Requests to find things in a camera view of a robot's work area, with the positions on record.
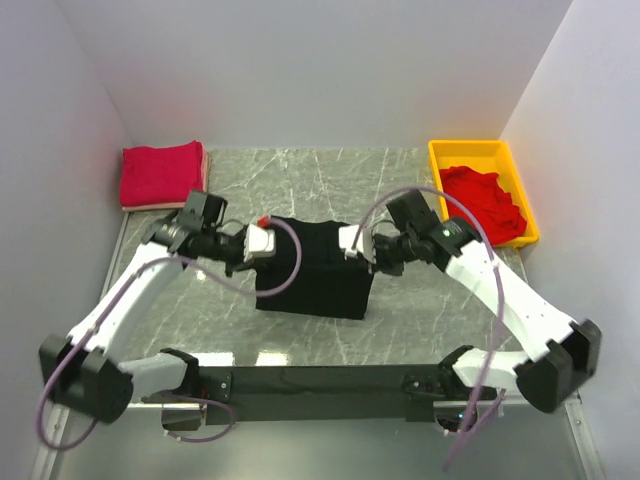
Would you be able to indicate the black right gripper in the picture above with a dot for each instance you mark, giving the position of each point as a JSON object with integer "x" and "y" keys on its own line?
{"x": 380, "y": 264}

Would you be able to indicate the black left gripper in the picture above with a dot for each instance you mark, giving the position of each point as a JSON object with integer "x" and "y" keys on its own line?
{"x": 230, "y": 266}

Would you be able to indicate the black t shirt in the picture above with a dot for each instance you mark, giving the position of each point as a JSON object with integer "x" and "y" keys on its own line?
{"x": 327, "y": 284}

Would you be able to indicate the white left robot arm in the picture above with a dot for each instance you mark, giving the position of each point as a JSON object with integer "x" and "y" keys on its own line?
{"x": 85, "y": 371}

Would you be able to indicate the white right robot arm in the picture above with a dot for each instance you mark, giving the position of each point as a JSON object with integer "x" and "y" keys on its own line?
{"x": 557, "y": 353}

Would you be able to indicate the folded magenta t shirt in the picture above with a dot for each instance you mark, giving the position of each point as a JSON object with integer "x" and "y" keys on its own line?
{"x": 160, "y": 172}

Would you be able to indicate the red t shirt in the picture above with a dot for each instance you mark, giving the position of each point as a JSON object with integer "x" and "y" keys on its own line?
{"x": 481, "y": 194}

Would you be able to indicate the yellow plastic bin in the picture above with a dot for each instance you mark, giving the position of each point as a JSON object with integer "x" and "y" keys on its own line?
{"x": 483, "y": 156}

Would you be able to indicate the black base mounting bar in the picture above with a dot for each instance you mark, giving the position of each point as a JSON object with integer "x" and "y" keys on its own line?
{"x": 294, "y": 393}

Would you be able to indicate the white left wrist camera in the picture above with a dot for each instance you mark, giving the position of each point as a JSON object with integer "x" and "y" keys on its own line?
{"x": 258, "y": 243}

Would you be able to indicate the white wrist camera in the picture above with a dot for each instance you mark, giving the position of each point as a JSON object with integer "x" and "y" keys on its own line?
{"x": 258, "y": 243}
{"x": 355, "y": 242}

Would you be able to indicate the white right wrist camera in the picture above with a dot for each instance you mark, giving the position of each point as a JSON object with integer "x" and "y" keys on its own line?
{"x": 355, "y": 242}

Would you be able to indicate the aluminium frame rail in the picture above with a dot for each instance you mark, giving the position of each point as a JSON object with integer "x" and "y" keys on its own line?
{"x": 519, "y": 444}

